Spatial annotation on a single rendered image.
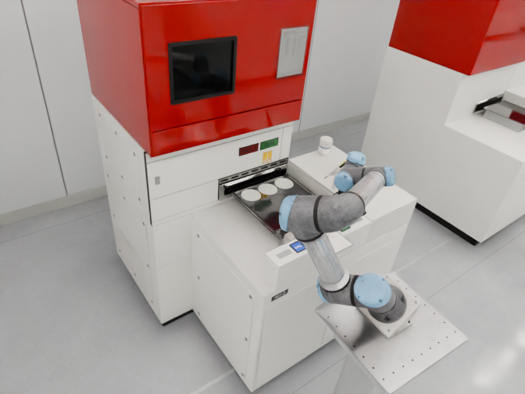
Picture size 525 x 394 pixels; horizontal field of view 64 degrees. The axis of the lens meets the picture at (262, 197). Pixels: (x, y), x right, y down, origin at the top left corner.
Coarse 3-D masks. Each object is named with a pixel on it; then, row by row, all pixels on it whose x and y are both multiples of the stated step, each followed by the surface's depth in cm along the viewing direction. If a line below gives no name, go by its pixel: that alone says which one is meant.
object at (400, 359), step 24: (408, 288) 180; (336, 312) 166; (360, 312) 167; (432, 312) 171; (336, 336) 160; (360, 336) 158; (384, 336) 159; (408, 336) 160; (432, 336) 161; (456, 336) 162; (360, 360) 150; (384, 360) 150; (408, 360) 151; (432, 360) 152; (384, 384) 143
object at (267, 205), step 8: (280, 176) 229; (256, 184) 220; (296, 184) 223; (240, 192) 213; (280, 192) 216; (288, 192) 217; (296, 192) 218; (304, 192) 218; (256, 200) 209; (264, 200) 210; (272, 200) 210; (280, 200) 211; (256, 208) 204; (264, 208) 204; (272, 208) 205; (264, 216) 199; (272, 216) 200; (272, 224) 195
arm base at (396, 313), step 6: (396, 288) 159; (396, 294) 155; (402, 294) 159; (396, 300) 153; (402, 300) 159; (396, 306) 154; (402, 306) 156; (372, 312) 158; (390, 312) 154; (396, 312) 155; (402, 312) 156; (378, 318) 158; (384, 318) 158; (390, 318) 157; (396, 318) 156
